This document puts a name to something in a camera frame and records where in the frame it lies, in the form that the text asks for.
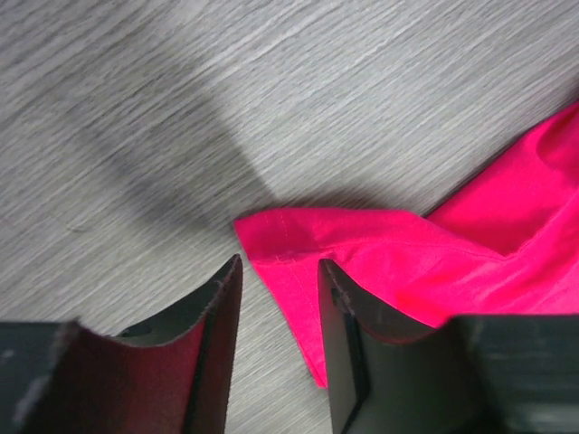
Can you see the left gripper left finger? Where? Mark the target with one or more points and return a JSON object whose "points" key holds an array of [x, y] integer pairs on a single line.
{"points": [[169, 373]]}

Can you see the red t shirt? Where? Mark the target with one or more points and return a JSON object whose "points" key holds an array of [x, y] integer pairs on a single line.
{"points": [[506, 243]]}

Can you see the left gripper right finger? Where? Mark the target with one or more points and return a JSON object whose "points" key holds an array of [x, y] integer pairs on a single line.
{"points": [[388, 373]]}

